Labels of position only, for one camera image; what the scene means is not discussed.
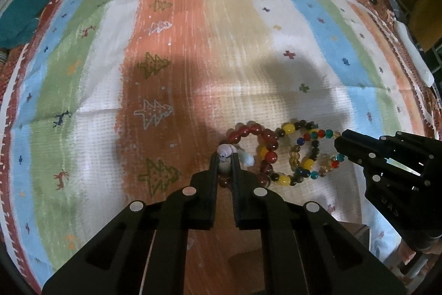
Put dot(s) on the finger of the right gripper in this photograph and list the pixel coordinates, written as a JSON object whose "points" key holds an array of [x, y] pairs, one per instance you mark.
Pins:
{"points": [[361, 157], [350, 140]]}

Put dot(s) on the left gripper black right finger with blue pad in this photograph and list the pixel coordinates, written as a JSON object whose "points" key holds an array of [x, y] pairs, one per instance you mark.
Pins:
{"points": [[305, 250]]}

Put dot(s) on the white long object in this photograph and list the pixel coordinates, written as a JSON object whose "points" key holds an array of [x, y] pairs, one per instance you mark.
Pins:
{"points": [[420, 65]]}

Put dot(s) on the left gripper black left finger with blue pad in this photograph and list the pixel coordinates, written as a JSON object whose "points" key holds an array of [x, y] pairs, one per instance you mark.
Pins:
{"points": [[143, 249]]}

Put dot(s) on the striped colourful mat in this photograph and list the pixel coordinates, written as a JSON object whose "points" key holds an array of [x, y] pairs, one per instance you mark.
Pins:
{"points": [[117, 100]]}

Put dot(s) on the brown striped pillow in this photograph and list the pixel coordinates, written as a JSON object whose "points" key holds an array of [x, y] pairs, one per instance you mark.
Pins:
{"points": [[3, 56]]}

